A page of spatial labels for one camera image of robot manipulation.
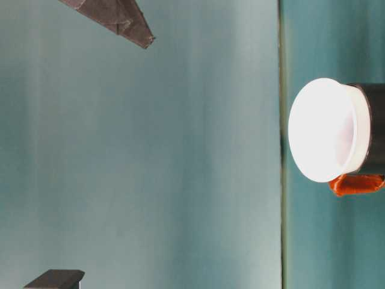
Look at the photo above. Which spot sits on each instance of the blue-green hanging cloth sheet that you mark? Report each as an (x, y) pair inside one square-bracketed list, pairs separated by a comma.
[(150, 150)]

